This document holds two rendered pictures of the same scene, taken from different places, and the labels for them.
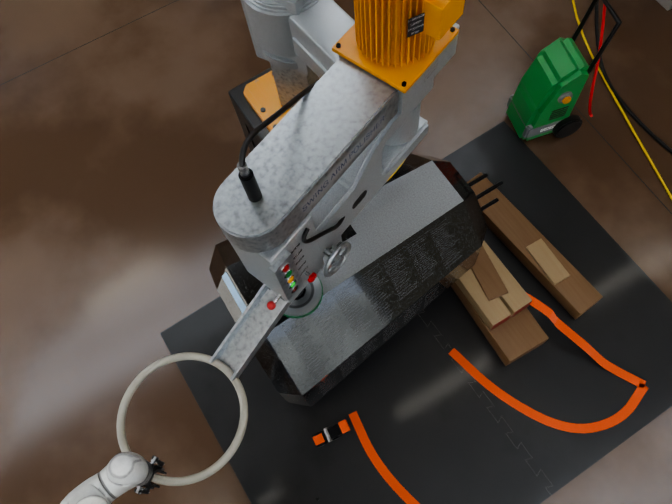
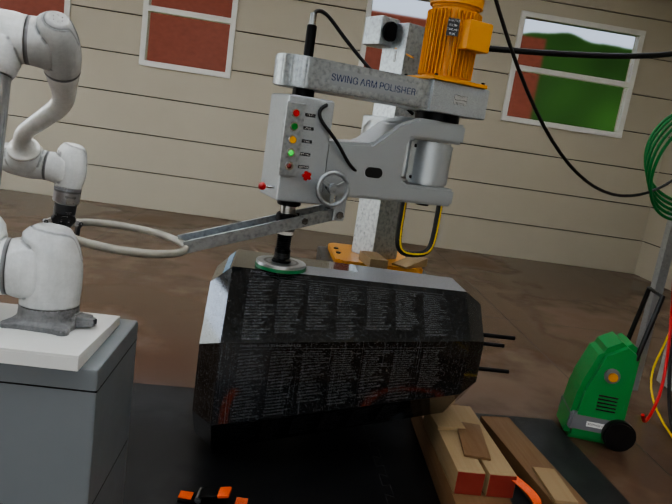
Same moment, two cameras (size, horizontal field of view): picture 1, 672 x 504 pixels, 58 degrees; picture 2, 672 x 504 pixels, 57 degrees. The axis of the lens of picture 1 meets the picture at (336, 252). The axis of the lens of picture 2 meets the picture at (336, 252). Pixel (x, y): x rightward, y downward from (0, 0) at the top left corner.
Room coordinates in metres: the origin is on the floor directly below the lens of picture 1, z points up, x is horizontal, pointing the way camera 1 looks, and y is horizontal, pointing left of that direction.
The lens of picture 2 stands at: (-1.62, -0.67, 1.47)
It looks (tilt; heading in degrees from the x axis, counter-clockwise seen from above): 11 degrees down; 14
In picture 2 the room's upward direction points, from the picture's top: 8 degrees clockwise
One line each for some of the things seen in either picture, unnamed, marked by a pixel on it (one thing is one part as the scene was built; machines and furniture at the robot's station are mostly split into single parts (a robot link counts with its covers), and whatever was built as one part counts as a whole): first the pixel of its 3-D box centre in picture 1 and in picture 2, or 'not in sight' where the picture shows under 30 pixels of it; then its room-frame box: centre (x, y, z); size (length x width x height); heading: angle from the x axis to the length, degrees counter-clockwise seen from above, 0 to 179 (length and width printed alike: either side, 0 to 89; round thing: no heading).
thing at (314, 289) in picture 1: (296, 291); (281, 262); (0.84, 0.19, 0.87); 0.21 x 0.21 x 0.01
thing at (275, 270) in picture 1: (286, 276); (291, 139); (0.70, 0.17, 1.40); 0.08 x 0.03 x 0.28; 131
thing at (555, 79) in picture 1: (557, 73); (608, 361); (1.93, -1.38, 0.43); 0.35 x 0.35 x 0.87; 7
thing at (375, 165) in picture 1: (351, 169); (378, 166); (1.08, -0.11, 1.33); 0.74 x 0.23 x 0.49; 131
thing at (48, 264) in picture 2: not in sight; (47, 263); (-0.24, 0.48, 1.00); 0.18 x 0.16 x 0.22; 122
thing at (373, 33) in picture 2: not in sight; (381, 32); (1.80, 0.13, 2.00); 0.20 x 0.18 x 0.15; 22
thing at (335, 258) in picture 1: (329, 253); (329, 187); (0.82, 0.02, 1.23); 0.15 x 0.10 x 0.15; 131
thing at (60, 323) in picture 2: not in sight; (56, 314); (-0.23, 0.45, 0.86); 0.22 x 0.18 x 0.06; 103
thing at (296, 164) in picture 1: (334, 126); (380, 92); (1.06, -0.07, 1.64); 0.96 x 0.25 x 0.17; 131
